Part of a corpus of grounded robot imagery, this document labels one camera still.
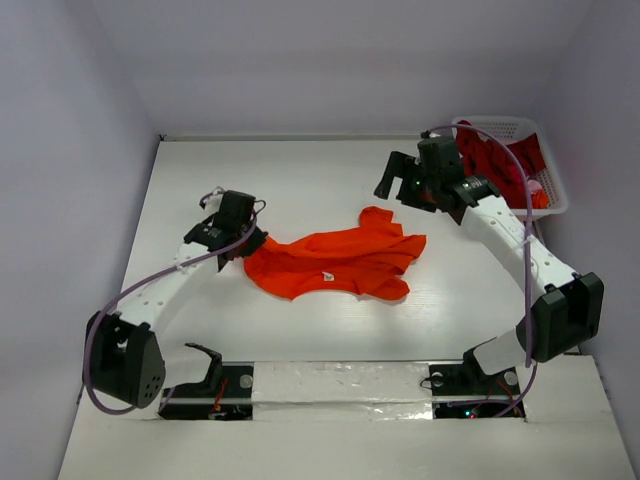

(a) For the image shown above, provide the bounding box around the white plastic laundry basket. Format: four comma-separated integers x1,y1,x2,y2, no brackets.
452,115,568,219

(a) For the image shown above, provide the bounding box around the dark red t-shirt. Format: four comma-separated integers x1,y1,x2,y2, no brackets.
456,129,546,209

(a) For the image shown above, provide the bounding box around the orange garment in basket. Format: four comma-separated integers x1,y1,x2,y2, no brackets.
531,190,549,210

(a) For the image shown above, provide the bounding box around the orange t-shirt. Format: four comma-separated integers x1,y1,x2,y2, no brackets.
244,206,428,302

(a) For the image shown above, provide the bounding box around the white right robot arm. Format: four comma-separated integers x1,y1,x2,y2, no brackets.
374,136,604,392

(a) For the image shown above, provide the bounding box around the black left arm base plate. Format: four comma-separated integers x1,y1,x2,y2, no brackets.
158,342,255,421

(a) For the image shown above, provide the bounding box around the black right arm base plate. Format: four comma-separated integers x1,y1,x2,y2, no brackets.
419,360,526,420

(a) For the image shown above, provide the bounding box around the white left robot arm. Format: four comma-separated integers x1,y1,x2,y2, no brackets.
82,187,267,416

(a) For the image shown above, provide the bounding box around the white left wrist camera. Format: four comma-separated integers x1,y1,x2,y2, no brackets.
211,186,226,197

